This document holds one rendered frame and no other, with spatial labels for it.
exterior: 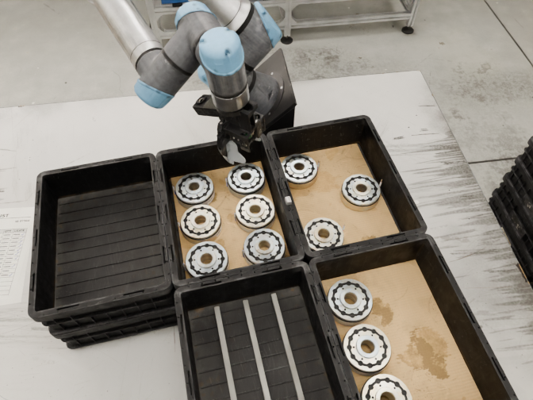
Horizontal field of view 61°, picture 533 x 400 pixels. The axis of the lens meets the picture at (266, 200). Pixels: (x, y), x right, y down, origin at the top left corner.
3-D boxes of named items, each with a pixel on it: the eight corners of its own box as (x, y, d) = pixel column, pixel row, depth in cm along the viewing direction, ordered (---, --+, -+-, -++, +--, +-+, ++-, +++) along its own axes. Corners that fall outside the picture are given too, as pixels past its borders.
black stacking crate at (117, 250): (55, 199, 124) (38, 174, 115) (162, 179, 128) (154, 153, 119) (50, 338, 102) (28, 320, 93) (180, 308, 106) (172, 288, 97)
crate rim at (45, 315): (40, 178, 116) (36, 172, 114) (156, 157, 120) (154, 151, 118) (31, 324, 94) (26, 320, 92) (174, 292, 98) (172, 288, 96)
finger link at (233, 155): (242, 178, 106) (242, 151, 99) (221, 168, 108) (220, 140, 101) (249, 171, 108) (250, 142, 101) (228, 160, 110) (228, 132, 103)
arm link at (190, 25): (154, 34, 89) (174, 70, 84) (189, -11, 85) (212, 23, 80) (182, 50, 96) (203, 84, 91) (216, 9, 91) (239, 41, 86)
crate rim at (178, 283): (156, 157, 120) (155, 151, 118) (265, 137, 125) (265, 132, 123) (174, 292, 98) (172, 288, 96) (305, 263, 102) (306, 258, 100)
